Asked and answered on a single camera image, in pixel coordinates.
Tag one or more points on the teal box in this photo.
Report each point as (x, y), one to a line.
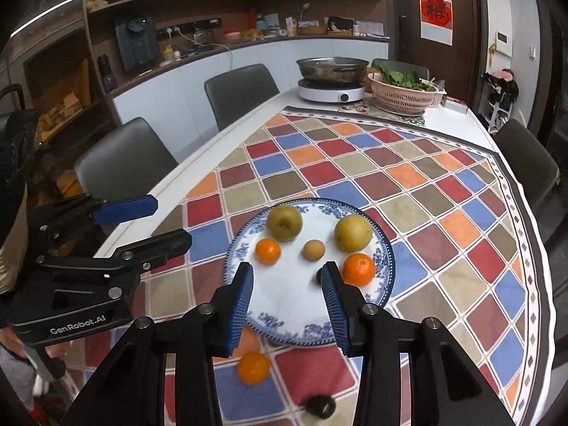
(272, 22)

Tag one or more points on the black power strip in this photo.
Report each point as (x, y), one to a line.
(188, 26)

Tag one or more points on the beige plush toy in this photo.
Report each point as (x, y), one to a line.
(95, 1)

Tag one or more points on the dark brown door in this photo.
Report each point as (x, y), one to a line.
(404, 0)

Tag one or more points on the black pouch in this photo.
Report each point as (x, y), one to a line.
(341, 24)

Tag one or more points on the black bottle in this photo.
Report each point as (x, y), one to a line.
(106, 73)

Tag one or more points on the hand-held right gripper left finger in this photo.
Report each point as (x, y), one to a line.
(239, 310)

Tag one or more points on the steel pot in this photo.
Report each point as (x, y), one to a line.
(333, 69)

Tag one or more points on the person's clothing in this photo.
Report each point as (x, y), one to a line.
(17, 390)

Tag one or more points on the person's left hand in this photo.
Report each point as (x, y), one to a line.
(9, 341)

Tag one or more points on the colourful checkered tablecloth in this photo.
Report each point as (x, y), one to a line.
(399, 177)

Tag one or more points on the pink plastic basket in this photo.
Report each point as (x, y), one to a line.
(401, 100)

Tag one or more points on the small brown round fruit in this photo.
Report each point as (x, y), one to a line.
(313, 249)

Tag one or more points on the yellow pear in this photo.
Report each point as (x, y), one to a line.
(353, 233)

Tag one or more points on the large orange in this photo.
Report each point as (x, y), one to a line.
(358, 269)

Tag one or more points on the white wall intercom panel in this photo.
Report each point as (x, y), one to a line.
(502, 43)

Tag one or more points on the green leafy vegetables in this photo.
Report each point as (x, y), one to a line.
(401, 77)

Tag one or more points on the black framed glass door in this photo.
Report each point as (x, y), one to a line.
(554, 97)

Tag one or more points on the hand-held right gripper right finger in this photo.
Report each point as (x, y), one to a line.
(339, 315)

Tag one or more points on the green apple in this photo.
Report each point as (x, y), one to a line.
(284, 223)

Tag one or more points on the white induction cooker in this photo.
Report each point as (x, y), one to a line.
(330, 93)

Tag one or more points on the white counter cabinet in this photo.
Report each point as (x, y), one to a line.
(186, 75)

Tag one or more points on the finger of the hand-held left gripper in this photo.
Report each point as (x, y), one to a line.
(128, 208)
(159, 246)

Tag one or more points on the black water dispenser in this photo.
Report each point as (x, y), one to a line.
(137, 44)

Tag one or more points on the blue rimmed white plate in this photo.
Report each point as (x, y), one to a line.
(288, 293)

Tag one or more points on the wooden display cabinet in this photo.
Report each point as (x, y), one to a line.
(57, 97)

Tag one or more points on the glass jar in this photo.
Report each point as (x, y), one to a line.
(199, 37)

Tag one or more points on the small white box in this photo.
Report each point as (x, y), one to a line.
(456, 104)

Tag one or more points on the dark purple round fruit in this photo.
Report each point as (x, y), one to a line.
(320, 406)
(318, 278)

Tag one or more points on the red and white wall poster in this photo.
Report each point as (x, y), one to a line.
(436, 11)

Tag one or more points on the wicker tray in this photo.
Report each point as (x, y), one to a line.
(311, 30)

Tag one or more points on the small yellow bottle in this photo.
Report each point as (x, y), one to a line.
(167, 53)

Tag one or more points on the small tangerine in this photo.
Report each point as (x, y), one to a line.
(253, 367)
(268, 251)

